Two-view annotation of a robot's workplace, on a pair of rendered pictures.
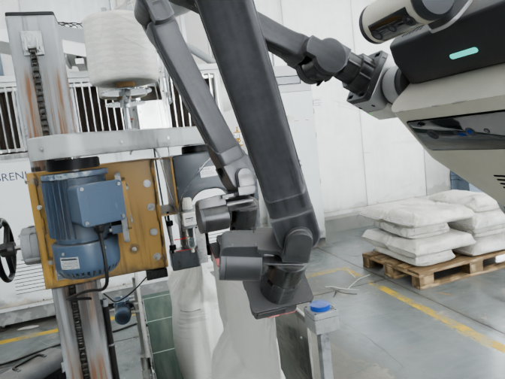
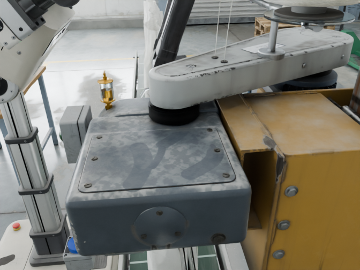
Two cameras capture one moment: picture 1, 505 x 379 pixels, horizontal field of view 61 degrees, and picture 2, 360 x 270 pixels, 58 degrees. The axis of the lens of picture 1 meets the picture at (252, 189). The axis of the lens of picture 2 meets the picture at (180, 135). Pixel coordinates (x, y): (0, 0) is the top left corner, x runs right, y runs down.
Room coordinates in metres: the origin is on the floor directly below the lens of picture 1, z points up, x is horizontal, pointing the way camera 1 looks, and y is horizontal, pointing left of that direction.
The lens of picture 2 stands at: (1.84, 0.27, 1.59)
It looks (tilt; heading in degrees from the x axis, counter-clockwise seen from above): 30 degrees down; 192
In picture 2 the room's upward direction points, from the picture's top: 1 degrees counter-clockwise
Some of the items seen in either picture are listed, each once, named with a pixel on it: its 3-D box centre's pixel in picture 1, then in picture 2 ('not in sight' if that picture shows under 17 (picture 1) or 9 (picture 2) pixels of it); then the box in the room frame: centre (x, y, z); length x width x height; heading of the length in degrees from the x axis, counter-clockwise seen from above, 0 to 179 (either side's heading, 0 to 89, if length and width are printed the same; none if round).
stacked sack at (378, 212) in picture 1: (397, 209); not in sight; (4.05, -1.36, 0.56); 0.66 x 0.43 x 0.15; 104
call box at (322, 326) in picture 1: (321, 317); (80, 252); (1.24, -0.16, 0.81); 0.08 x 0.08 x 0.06; 17
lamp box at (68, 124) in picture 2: not in sight; (79, 134); (1.34, -0.03, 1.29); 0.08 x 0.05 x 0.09; 17
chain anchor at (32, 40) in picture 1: (31, 42); not in sight; (1.18, 0.53, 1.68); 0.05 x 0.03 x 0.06; 107
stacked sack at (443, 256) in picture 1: (411, 250); not in sight; (3.84, -1.38, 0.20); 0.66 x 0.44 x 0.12; 17
